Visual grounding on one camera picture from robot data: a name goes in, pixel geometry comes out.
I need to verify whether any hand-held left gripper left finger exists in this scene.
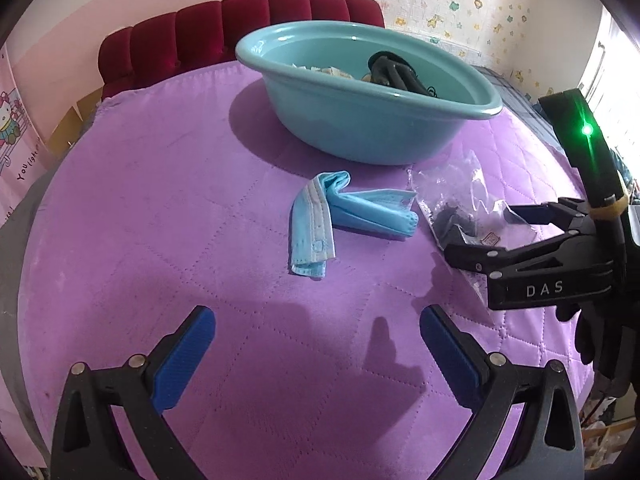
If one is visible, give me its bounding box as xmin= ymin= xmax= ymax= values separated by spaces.
xmin=50 ymin=305 xmax=217 ymax=480

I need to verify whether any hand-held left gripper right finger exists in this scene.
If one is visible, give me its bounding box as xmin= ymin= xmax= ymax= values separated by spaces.
xmin=419 ymin=304 xmax=586 ymax=480

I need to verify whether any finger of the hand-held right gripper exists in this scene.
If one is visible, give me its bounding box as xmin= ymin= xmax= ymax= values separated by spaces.
xmin=444 ymin=232 xmax=616 ymax=281
xmin=505 ymin=197 xmax=596 ymax=235

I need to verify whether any clear zip bag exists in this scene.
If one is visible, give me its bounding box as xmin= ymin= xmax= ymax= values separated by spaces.
xmin=407 ymin=150 xmax=546 ymax=306

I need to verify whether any blue face mask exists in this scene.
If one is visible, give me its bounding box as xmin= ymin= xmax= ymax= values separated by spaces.
xmin=287 ymin=171 xmax=420 ymax=278

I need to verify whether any teal plastic basin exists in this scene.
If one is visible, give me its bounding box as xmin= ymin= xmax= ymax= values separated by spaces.
xmin=235 ymin=20 xmax=503 ymax=166

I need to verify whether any black sock bundle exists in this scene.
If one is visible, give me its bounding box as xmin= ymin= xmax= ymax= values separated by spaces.
xmin=367 ymin=50 xmax=438 ymax=98

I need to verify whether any beige brown food wrapper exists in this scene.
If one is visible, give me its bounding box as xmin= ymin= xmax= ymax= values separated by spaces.
xmin=291 ymin=61 xmax=368 ymax=81

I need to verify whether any person's right hand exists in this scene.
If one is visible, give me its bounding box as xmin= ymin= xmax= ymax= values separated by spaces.
xmin=555 ymin=305 xmax=610 ymax=367

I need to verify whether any dark plaid cloth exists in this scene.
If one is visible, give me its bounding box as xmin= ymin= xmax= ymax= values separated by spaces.
xmin=470 ymin=62 xmax=566 ymax=161

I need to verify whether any purple quilted blanket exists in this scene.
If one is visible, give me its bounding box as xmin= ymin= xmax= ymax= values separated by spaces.
xmin=15 ymin=57 xmax=601 ymax=480

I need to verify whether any grey bed sheet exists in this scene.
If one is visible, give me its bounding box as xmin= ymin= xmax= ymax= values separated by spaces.
xmin=0 ymin=180 xmax=56 ymax=461

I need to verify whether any cardboard box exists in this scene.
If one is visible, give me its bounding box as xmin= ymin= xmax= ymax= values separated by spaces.
xmin=47 ymin=91 xmax=103 ymax=158

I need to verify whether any red velvet headboard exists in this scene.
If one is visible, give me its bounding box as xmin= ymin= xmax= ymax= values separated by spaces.
xmin=97 ymin=0 xmax=386 ymax=103

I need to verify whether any cartoon wall poster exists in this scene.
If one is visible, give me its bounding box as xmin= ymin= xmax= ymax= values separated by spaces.
xmin=0 ymin=50 xmax=51 ymax=226

